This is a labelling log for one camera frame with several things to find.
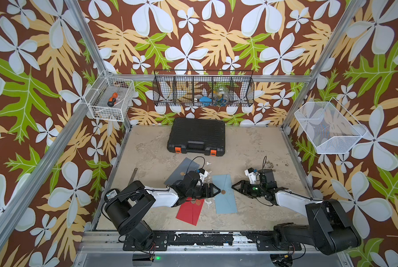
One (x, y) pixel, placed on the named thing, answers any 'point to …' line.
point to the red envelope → (189, 212)
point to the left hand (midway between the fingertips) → (217, 190)
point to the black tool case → (198, 136)
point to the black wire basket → (203, 88)
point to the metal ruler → (133, 176)
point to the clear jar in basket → (222, 96)
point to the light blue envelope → (225, 200)
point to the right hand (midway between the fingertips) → (234, 187)
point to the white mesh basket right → (330, 128)
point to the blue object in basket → (205, 100)
